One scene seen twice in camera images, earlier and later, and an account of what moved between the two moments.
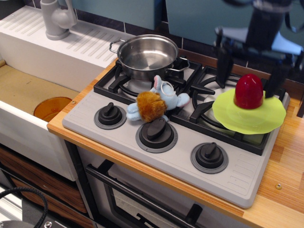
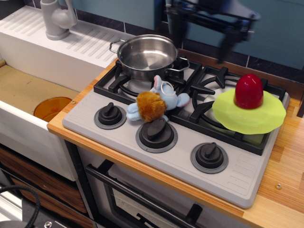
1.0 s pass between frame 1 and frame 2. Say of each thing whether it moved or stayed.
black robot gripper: moved
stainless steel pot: stayed
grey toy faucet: stayed
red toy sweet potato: stayed
